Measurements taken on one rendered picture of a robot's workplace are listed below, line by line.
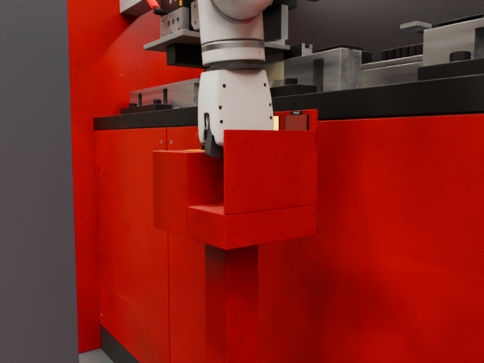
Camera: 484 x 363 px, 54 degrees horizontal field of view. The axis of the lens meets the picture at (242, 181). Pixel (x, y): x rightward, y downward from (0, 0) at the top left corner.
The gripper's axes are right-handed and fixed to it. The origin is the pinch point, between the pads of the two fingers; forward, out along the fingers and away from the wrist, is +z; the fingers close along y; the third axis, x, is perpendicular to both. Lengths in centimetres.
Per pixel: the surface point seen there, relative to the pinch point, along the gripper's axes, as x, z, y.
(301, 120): 2.3, -7.7, -9.7
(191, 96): -67, -15, -33
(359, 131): 5.5, -5.5, -18.4
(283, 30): -29, -27, -36
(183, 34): -26.2, -24.6, -8.0
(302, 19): -77, -42, -89
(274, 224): 4.9, 5.6, -1.4
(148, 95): -97, -18, -34
